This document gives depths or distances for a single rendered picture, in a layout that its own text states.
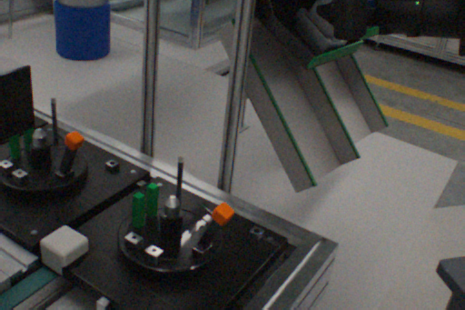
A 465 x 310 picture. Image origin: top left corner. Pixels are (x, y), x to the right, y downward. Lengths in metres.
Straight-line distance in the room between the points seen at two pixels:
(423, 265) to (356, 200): 0.19
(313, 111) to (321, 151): 0.07
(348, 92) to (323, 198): 0.21
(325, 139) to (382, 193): 0.26
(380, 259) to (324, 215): 0.14
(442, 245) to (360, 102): 0.30
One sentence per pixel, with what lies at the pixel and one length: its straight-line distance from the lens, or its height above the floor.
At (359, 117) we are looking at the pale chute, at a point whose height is 1.02.
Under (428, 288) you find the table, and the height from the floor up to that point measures 0.86.
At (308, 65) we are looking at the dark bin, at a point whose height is 1.20.
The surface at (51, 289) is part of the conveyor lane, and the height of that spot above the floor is 0.93.
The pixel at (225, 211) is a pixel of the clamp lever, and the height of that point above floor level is 1.07.
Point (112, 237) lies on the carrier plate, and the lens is 0.76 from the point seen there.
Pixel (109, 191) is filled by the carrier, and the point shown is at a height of 0.97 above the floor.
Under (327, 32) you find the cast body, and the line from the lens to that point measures 0.78.
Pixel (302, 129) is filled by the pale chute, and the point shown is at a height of 1.05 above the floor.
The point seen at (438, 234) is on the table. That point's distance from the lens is 1.08.
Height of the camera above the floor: 1.46
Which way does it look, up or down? 29 degrees down
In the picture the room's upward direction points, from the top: 7 degrees clockwise
